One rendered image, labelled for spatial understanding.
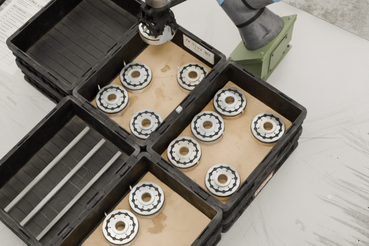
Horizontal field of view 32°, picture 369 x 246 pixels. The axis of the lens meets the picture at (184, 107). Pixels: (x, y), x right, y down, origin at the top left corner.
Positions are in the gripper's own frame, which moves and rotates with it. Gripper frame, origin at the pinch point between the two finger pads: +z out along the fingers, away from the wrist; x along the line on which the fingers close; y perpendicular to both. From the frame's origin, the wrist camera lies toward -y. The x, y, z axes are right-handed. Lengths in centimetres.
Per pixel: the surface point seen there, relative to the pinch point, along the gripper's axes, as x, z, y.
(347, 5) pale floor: 12, 100, -119
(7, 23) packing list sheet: -60, 35, 21
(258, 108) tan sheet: 34.3, 14.3, -6.1
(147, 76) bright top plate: 1.2, 14.1, 9.3
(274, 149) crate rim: 48.4, 3.3, 5.7
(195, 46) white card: 6.5, 10.2, -7.4
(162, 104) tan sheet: 10.6, 16.2, 12.5
